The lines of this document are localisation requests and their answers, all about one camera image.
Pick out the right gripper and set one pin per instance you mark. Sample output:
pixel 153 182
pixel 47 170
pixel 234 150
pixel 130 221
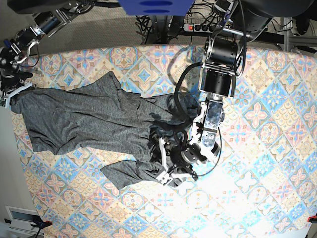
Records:
pixel 12 79

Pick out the patterned tablecloth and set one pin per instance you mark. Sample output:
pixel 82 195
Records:
pixel 264 184

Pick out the power strip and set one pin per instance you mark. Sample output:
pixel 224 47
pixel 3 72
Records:
pixel 189 28

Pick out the red clamp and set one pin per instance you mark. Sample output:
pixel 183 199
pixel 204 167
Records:
pixel 312 219
pixel 41 224

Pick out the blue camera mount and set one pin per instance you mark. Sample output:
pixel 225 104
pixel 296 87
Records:
pixel 156 7

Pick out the red clamp bottom left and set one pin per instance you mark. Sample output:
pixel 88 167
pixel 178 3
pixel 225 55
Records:
pixel 41 224

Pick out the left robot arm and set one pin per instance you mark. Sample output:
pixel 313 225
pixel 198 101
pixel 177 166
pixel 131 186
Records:
pixel 223 62

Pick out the red clamp bottom right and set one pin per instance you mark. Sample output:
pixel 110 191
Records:
pixel 312 219

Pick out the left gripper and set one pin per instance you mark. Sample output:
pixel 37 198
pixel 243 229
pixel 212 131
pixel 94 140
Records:
pixel 178 156

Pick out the grey t-shirt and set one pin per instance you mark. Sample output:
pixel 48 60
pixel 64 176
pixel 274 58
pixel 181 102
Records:
pixel 103 116

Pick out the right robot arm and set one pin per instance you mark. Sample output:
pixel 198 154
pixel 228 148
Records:
pixel 16 51

